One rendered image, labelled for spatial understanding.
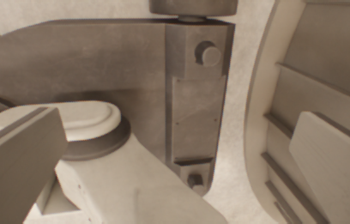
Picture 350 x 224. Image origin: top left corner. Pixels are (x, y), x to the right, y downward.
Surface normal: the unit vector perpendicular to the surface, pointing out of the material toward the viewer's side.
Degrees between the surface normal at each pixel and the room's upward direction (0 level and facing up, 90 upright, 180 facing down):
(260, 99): 0
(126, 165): 90
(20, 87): 0
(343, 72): 90
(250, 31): 0
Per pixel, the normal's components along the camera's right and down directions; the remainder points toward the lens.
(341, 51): -0.97, -0.06
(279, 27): 0.19, 0.47
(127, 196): 0.02, -0.88
